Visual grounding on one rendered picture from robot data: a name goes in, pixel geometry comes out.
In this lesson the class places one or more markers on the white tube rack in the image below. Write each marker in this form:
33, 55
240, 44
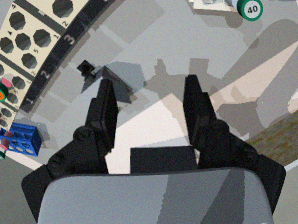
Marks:
215, 5

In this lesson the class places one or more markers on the beige bucket adapter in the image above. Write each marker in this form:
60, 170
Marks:
8, 114
19, 79
60, 10
44, 33

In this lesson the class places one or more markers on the blue tube rack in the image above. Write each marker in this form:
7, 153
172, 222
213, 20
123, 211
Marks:
19, 129

